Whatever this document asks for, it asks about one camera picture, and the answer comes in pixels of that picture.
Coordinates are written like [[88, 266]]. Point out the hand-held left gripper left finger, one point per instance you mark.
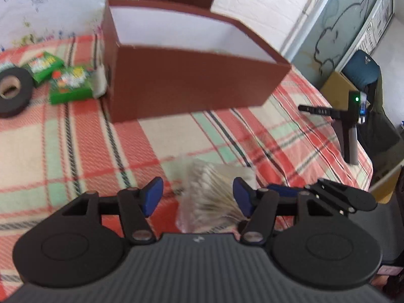
[[153, 195]]

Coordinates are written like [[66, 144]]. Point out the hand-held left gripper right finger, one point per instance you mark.
[[241, 197]]

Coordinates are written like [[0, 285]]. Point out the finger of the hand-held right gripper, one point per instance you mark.
[[287, 190]]

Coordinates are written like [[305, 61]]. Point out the bag of cotton swabs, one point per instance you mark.
[[211, 192]]

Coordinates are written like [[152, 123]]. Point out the brown cardboard box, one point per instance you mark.
[[189, 85]]

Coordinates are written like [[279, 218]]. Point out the white pouch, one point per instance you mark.
[[99, 82]]

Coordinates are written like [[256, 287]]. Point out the green snack packet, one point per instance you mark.
[[71, 86], [42, 66]]

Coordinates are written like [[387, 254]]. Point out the black tape roll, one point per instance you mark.
[[22, 96]]

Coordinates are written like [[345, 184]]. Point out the dark green cloth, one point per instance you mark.
[[382, 126]]

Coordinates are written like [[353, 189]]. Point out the plaid tablecloth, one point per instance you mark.
[[79, 151]]

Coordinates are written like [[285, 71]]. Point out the tan cardboard box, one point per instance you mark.
[[334, 88]]

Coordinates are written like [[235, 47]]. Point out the blue chair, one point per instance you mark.
[[359, 69]]

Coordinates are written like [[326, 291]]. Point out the glass door with rabbit drawing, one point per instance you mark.
[[334, 28]]

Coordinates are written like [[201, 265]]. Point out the white paper notice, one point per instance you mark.
[[378, 22]]

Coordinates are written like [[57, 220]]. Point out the floral plastic bag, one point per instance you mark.
[[63, 6]]

